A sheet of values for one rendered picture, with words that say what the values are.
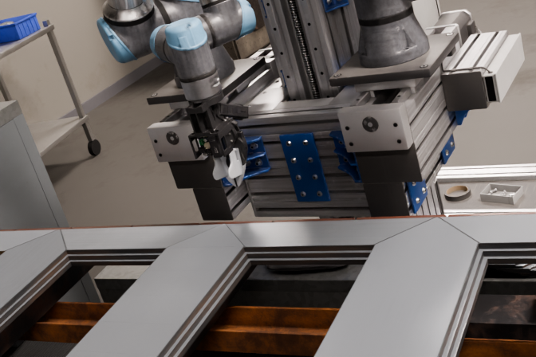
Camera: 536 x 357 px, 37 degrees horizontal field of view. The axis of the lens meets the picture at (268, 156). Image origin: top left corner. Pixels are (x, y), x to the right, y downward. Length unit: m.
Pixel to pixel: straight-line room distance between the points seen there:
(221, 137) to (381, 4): 0.42
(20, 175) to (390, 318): 1.38
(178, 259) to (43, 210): 0.90
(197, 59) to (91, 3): 4.83
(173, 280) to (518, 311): 0.61
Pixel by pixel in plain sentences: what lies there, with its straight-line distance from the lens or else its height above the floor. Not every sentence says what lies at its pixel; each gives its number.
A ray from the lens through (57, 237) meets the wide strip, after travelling 1.89.
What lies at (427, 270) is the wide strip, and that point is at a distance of 1.32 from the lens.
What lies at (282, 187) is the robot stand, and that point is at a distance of 1.94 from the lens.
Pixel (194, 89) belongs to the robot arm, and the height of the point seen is 1.13.
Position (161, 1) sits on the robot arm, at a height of 1.25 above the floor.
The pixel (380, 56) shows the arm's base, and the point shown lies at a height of 1.06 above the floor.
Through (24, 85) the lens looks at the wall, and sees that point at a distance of 5.78.
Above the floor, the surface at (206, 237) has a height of 0.85.
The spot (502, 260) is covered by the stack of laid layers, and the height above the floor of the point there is 0.82.
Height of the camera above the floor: 1.55
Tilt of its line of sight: 21 degrees down
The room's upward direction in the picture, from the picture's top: 17 degrees counter-clockwise
